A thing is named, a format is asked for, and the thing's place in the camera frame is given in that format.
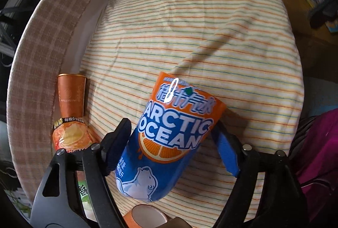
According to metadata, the orange paper cup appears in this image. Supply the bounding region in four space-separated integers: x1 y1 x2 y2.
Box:
123 204 168 228
57 74 86 118

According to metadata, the red orange drink cup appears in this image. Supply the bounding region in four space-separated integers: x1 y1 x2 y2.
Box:
52 117 101 152

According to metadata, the near orange paper cup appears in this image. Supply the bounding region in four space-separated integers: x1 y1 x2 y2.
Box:
123 204 168 228

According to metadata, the far orange paper cup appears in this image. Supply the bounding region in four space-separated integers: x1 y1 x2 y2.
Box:
57 74 86 118

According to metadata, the beige plaid sill cloth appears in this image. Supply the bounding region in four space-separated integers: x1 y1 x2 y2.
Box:
6 0 91 201

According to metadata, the blue orange Arctic Ocean cup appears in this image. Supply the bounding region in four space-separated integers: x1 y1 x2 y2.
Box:
115 72 226 202

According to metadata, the green tea cup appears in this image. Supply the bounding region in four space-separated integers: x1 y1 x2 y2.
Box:
77 171 91 204

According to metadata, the striped yellow table cloth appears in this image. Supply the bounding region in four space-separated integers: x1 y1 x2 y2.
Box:
79 0 305 228

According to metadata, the magenta garment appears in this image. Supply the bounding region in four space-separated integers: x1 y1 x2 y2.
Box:
297 109 337 219

